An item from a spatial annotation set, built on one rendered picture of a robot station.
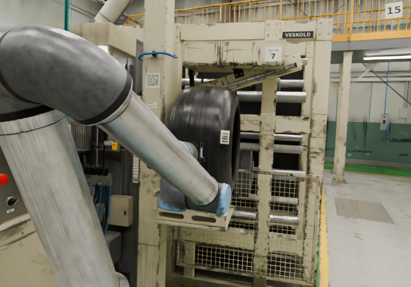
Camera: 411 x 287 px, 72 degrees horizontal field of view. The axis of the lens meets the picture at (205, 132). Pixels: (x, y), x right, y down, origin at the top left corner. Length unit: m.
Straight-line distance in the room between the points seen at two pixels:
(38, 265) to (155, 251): 0.57
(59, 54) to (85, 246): 0.37
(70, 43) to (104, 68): 0.05
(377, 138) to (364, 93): 1.53
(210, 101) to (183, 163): 0.71
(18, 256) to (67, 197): 0.79
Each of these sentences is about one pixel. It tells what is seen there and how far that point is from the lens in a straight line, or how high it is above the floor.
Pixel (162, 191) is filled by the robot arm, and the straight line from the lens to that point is 0.90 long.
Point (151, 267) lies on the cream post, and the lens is 1.72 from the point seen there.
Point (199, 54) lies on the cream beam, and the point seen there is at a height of 1.70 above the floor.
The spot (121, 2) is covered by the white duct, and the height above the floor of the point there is 2.05.
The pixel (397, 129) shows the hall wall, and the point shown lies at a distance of 10.78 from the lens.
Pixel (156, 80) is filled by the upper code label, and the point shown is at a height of 1.51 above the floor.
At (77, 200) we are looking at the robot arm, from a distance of 0.59.
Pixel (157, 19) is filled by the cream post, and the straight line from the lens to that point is 1.60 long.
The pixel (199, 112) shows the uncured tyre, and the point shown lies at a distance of 1.26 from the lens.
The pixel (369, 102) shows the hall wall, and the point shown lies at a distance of 10.74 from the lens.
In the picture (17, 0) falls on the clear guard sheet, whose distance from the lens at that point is 1.33.
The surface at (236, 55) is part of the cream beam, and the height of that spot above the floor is 1.70.
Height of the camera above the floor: 1.32
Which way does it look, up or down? 3 degrees down
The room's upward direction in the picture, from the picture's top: 2 degrees clockwise
